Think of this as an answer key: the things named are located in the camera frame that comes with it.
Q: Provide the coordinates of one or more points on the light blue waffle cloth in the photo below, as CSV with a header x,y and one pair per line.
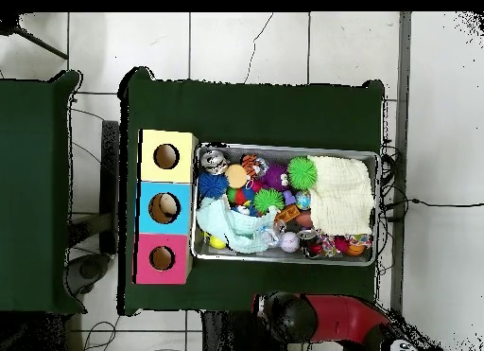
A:
x,y
219,220

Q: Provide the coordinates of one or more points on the clear plastic packet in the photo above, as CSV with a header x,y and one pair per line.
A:
x,y
272,237

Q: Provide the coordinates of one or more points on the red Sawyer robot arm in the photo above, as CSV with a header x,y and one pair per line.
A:
x,y
340,317

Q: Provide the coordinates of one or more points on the wooden box with three holes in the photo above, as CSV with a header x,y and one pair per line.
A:
x,y
181,222

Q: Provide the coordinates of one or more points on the orange round sponge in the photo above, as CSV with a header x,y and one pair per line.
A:
x,y
236,176

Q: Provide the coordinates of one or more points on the tiger plush toy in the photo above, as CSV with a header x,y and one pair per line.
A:
x,y
250,164

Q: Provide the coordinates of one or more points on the green spiky toy with eyes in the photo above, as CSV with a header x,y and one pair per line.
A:
x,y
268,199

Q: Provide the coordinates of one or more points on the blue spiky rubber ball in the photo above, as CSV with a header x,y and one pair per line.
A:
x,y
213,184

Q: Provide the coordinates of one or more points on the purple spiky toy with eyes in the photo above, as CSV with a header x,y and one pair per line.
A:
x,y
274,177

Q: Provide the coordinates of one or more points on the crushed silver drink can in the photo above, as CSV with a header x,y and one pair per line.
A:
x,y
213,161

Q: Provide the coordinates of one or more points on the green spiky rubber ball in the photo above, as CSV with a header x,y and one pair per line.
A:
x,y
302,173

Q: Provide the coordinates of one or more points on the white baseball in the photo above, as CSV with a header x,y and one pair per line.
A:
x,y
290,242

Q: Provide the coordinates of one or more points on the dark green table cloth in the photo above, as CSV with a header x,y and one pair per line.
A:
x,y
257,112

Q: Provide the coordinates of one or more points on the cream waffle cloth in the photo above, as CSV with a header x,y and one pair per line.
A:
x,y
340,196

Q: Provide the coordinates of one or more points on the black stand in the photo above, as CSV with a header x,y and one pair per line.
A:
x,y
109,177

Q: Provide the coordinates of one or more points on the grey round base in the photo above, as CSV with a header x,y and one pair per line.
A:
x,y
89,269

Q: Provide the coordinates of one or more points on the dark green side table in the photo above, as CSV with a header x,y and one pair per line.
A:
x,y
34,177

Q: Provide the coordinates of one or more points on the black tripod leg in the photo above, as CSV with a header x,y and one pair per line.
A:
x,y
7,25

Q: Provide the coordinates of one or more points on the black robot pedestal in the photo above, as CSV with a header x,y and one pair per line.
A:
x,y
227,332

